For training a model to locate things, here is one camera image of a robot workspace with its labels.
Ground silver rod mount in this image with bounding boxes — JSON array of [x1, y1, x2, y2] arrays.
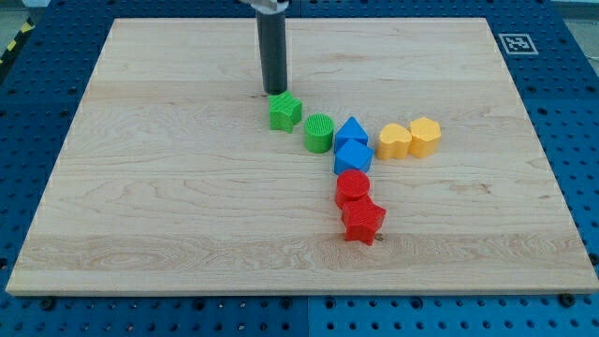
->
[[241, 0, 289, 13]]

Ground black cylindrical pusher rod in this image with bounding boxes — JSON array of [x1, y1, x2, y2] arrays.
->
[[256, 11, 287, 95]]

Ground green star block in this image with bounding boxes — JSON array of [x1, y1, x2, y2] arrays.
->
[[268, 91, 302, 133]]

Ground red star block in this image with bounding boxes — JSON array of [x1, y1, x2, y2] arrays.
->
[[342, 196, 387, 246]]

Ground green cylinder block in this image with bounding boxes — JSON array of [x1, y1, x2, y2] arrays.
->
[[304, 113, 334, 154]]

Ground blue triangle block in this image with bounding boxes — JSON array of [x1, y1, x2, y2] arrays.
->
[[333, 117, 369, 153]]

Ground blue cube block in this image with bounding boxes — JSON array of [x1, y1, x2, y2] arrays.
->
[[333, 139, 374, 175]]

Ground yellow heart block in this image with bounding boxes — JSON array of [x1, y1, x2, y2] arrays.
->
[[375, 124, 412, 160]]

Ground red cylinder block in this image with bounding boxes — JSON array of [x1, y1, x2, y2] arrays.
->
[[334, 169, 371, 209]]

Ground wooden board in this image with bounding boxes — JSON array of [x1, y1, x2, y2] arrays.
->
[[6, 18, 598, 297]]

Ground yellow hexagon block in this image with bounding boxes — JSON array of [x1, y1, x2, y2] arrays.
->
[[408, 117, 442, 158]]

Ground white fiducial marker tag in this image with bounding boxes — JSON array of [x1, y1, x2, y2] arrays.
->
[[499, 33, 538, 55]]

